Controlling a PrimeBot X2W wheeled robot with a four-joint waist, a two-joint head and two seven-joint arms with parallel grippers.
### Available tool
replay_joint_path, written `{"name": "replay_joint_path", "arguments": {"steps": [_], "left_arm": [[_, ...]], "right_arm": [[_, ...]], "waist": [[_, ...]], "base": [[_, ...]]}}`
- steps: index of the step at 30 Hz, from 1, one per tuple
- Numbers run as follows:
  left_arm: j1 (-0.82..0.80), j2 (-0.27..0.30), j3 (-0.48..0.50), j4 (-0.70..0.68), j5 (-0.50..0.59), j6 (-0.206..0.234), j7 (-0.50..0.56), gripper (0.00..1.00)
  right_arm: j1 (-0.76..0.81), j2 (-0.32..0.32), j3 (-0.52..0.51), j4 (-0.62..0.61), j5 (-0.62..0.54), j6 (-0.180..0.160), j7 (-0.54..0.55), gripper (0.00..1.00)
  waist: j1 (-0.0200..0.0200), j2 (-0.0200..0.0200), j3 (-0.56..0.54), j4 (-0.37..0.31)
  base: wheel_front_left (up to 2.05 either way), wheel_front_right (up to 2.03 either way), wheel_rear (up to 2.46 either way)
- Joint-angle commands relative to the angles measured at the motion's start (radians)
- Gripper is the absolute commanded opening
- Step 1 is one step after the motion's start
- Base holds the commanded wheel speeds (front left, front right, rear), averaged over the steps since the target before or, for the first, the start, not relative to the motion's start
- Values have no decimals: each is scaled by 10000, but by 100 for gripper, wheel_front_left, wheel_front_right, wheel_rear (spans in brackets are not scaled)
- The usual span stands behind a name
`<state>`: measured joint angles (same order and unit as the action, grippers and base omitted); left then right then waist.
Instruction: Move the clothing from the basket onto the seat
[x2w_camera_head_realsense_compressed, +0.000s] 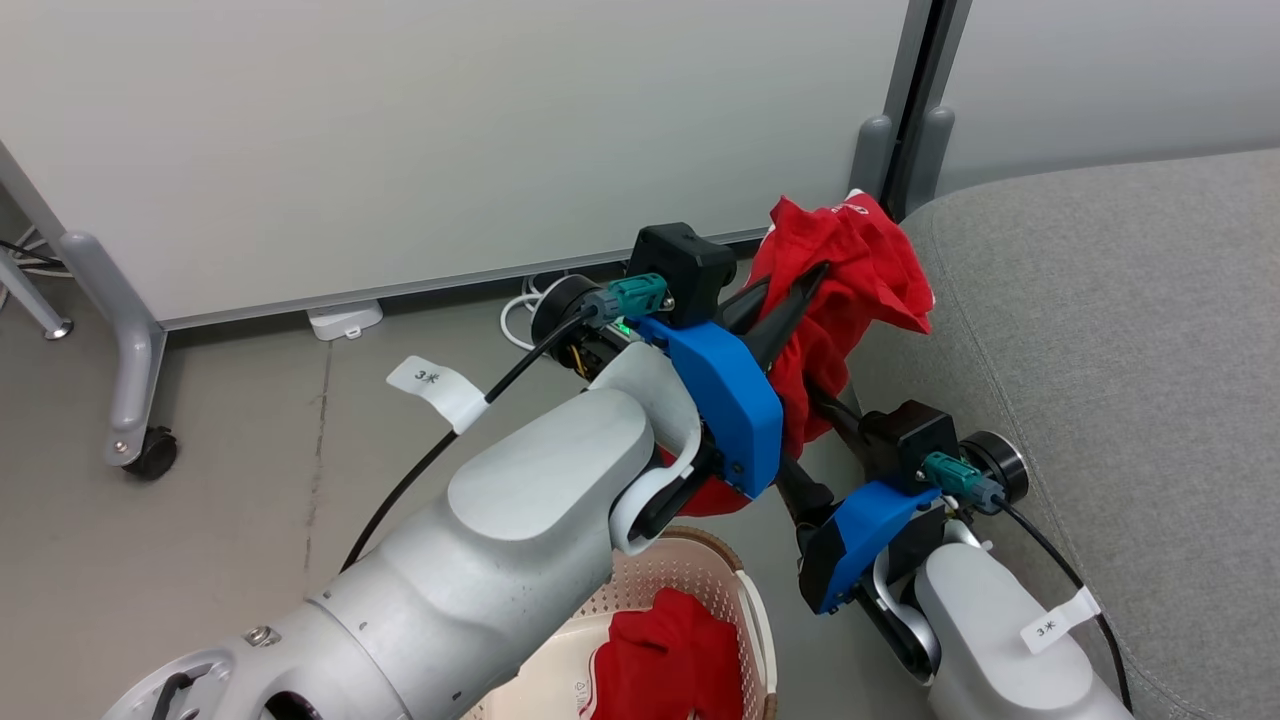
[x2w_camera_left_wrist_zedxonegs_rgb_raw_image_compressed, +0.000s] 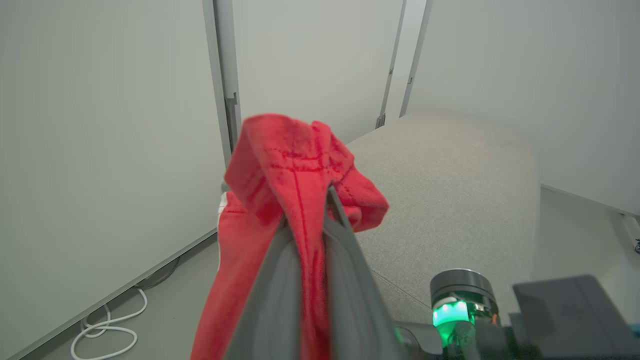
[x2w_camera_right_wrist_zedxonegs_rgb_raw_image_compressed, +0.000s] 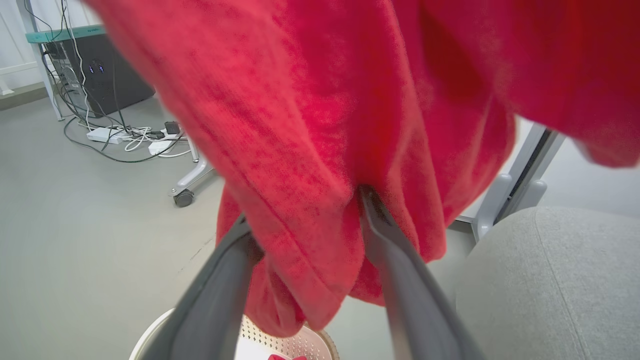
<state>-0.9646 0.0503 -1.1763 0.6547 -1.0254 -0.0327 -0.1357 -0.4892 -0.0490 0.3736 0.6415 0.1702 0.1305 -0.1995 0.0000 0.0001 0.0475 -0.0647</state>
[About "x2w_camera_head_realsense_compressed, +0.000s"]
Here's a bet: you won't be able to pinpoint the black caster wheel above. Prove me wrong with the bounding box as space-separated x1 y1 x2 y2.
122 427 179 481

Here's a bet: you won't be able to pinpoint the white cable label tag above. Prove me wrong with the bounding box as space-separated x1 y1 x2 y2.
386 355 488 434
1020 587 1101 656

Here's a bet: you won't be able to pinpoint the wide white partition panel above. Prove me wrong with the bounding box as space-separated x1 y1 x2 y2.
0 0 913 331

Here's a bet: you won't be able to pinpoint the long grey partition foot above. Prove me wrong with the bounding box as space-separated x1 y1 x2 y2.
58 232 169 469

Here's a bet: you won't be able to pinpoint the cream perforated laundry basket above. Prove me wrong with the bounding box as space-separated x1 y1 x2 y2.
460 527 779 720

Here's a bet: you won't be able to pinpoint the white left cable label tag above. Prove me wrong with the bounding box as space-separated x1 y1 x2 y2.
386 355 488 434

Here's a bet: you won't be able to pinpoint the plain red garment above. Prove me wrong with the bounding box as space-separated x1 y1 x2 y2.
583 587 746 720

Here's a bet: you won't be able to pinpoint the white power adapter box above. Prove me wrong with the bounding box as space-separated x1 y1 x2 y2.
306 300 384 342

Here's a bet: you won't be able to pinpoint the narrow white partition panel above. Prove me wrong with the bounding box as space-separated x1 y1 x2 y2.
935 0 1280 196

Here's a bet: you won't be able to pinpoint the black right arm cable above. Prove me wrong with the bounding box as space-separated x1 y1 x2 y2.
995 495 1134 713

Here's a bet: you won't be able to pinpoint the short grey partition post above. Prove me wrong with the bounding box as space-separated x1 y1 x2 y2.
850 115 894 201
905 105 956 216

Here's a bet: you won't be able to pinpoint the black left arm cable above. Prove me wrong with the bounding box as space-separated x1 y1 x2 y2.
340 305 601 573

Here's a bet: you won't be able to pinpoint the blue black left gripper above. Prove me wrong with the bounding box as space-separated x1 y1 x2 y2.
530 262 831 498

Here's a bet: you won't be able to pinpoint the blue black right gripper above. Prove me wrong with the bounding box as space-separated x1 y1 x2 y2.
775 385 1029 614

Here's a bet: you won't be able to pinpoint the grey metal table leg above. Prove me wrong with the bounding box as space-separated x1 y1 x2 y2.
0 245 73 341

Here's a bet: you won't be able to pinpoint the red garment with white print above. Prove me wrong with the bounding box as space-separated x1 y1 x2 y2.
655 193 936 518

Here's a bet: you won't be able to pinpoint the white right cable label tag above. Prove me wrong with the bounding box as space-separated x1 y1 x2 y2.
1020 587 1101 656

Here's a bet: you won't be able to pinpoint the grey fabric sofa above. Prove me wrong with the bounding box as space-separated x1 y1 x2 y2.
850 148 1280 720

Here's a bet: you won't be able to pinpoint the black floor cables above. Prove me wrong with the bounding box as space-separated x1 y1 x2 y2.
0 235 66 278

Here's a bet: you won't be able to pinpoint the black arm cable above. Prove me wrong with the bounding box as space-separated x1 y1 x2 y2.
995 495 1134 713
340 305 601 573

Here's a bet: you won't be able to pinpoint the white coiled cable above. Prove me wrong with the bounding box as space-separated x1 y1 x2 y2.
500 275 563 351

